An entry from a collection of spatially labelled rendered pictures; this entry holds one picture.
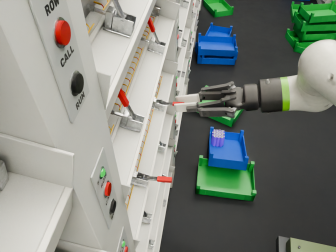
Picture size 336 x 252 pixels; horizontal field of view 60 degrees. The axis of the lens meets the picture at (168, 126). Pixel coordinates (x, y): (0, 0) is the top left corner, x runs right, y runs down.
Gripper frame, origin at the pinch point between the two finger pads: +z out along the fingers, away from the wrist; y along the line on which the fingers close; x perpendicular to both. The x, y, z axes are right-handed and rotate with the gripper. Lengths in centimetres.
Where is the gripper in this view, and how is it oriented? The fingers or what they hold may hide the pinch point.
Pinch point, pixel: (186, 103)
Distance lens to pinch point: 86.8
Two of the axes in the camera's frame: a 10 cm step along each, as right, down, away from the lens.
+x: -2.5, -6.9, -6.8
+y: 1.5, -7.2, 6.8
